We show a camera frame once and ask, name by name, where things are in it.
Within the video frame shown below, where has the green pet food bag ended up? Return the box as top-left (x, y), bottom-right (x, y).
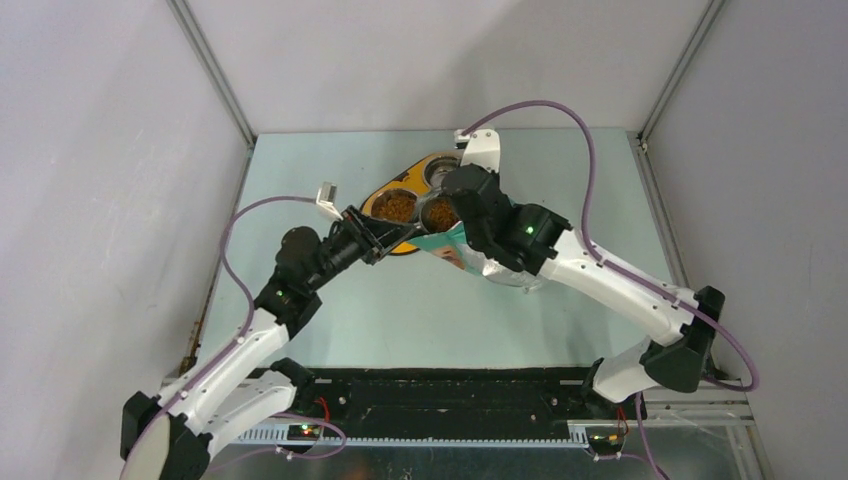
top-left (408, 191), bottom-right (545, 293)

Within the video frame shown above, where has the brown pet food kibble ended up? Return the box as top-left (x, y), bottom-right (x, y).
top-left (370, 190), bottom-right (460, 234)

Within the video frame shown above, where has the steel bowl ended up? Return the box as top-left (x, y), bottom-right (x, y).
top-left (370, 189), bottom-right (418, 223)
top-left (423, 156), bottom-right (461, 189)

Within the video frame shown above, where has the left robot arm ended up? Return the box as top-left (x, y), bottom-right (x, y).
top-left (120, 206), bottom-right (422, 479)

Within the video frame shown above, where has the right steel bowl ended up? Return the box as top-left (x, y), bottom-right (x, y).
top-left (423, 156), bottom-right (461, 189)

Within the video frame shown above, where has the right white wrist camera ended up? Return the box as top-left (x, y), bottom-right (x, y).
top-left (454, 128), bottom-right (501, 173)

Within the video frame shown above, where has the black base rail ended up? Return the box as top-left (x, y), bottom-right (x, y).
top-left (251, 366), bottom-right (647, 441)

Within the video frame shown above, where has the left steel bowl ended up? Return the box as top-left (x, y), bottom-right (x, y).
top-left (370, 189), bottom-right (418, 223)

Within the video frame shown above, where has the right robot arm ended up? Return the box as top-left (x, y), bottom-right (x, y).
top-left (441, 165), bottom-right (725, 418)

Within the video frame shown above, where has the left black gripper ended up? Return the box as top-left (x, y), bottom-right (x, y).
top-left (305, 205), bottom-right (415, 292)

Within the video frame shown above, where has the metal food scoop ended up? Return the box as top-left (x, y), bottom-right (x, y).
top-left (411, 197), bottom-right (460, 233)

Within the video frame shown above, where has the grey slotted cable duct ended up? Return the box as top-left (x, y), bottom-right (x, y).
top-left (232, 422), bottom-right (589, 448)

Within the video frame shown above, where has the yellow double bowl feeder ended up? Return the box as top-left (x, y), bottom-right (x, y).
top-left (362, 152), bottom-right (460, 234)

